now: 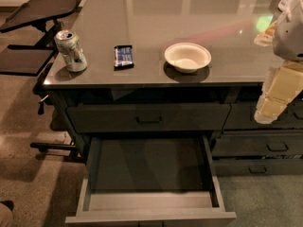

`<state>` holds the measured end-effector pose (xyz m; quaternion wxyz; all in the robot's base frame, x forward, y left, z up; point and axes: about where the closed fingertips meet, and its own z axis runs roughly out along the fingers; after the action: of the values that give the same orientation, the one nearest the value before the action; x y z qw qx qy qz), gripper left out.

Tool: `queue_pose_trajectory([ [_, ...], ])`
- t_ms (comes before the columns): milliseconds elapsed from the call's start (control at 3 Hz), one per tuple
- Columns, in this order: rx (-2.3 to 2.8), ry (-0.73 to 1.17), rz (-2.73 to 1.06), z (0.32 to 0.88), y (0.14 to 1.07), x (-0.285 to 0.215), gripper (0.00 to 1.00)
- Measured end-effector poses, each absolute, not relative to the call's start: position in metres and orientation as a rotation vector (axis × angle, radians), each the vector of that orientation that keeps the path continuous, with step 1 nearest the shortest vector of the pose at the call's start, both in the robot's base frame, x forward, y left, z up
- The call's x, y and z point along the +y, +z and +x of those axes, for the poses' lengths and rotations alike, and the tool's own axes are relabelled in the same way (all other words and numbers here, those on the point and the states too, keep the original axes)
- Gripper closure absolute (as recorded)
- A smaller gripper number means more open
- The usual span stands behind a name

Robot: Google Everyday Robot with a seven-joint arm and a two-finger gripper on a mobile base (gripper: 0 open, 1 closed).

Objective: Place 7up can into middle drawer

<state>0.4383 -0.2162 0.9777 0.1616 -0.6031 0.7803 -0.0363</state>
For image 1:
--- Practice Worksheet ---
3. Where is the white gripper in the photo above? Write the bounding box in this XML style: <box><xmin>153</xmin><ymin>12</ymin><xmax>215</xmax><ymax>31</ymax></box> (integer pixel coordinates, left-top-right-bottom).
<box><xmin>254</xmin><ymin>0</ymin><xmax>303</xmax><ymax>124</ymax></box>

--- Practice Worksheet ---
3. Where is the silver green 7up can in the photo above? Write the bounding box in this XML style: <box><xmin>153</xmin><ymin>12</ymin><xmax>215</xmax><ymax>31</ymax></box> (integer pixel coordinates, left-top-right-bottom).
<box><xmin>55</xmin><ymin>29</ymin><xmax>87</xmax><ymax>73</ymax></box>

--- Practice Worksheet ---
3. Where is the right top grey drawer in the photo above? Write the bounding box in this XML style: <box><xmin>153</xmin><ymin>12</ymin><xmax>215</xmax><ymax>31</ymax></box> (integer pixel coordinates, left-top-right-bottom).
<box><xmin>223</xmin><ymin>102</ymin><xmax>303</xmax><ymax>130</ymax></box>

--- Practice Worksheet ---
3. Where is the right bottom grey drawer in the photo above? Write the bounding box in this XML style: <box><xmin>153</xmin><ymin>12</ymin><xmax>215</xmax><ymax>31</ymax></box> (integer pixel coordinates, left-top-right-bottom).
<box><xmin>213</xmin><ymin>159</ymin><xmax>303</xmax><ymax>176</ymax></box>

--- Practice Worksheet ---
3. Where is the closed grey top drawer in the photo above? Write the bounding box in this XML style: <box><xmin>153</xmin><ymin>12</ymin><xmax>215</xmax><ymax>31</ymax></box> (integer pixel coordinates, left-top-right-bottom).
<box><xmin>66</xmin><ymin>103</ymin><xmax>230</xmax><ymax>133</ymax></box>

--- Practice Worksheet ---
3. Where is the open grey middle drawer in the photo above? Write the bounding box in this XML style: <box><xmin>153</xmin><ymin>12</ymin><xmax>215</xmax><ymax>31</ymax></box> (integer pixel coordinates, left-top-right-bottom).
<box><xmin>65</xmin><ymin>136</ymin><xmax>236</xmax><ymax>227</ymax></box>

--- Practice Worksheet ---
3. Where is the white paper bowl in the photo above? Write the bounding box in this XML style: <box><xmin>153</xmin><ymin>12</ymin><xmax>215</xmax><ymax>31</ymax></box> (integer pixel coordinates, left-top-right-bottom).
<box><xmin>164</xmin><ymin>43</ymin><xmax>211</xmax><ymax>73</ymax></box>

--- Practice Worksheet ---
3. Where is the blue snack packet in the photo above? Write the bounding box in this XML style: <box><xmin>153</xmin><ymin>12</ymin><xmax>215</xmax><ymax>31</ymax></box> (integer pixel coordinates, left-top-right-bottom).
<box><xmin>114</xmin><ymin>45</ymin><xmax>134</xmax><ymax>69</ymax></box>

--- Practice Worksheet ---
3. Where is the dark adjustable side stand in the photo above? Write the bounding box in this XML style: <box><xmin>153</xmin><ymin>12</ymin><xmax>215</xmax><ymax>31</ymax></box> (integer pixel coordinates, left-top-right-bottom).
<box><xmin>0</xmin><ymin>0</ymin><xmax>81</xmax><ymax>76</ymax></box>

